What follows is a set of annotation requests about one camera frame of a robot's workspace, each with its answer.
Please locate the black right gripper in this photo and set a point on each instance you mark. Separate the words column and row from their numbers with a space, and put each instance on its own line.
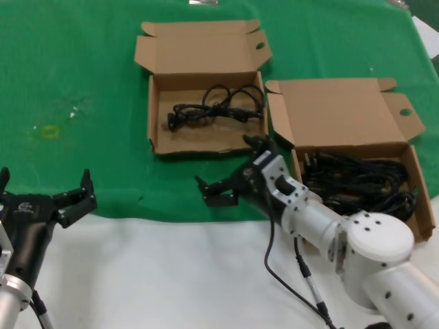
column 250, row 188

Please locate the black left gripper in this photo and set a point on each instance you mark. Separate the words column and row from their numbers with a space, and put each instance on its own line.
column 29, row 233

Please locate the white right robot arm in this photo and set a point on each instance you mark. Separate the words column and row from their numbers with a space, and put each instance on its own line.
column 377, row 240

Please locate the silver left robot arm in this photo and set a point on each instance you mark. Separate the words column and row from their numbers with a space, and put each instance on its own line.
column 10, row 301

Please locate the cardboard box with torn rim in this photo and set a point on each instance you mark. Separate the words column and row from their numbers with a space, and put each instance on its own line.
column 205, row 140

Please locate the small metal parts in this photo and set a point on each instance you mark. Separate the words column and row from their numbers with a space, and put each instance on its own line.
column 202, row 2

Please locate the white paper scrap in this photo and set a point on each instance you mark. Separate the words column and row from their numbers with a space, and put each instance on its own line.
column 72, row 114

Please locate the green table cloth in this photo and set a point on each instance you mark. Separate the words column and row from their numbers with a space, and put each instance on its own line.
column 85, row 51

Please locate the white board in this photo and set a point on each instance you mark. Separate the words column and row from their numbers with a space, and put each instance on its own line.
column 428, row 37

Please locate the grey metal object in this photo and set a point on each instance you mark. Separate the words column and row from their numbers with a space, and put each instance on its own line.
column 398, row 2

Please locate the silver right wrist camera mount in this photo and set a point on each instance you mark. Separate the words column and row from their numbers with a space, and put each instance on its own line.
column 274, row 174

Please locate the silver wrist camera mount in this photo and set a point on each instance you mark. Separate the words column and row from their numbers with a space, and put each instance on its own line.
column 4, row 250
column 274, row 174

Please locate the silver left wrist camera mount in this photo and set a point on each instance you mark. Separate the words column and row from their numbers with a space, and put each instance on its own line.
column 4, row 250

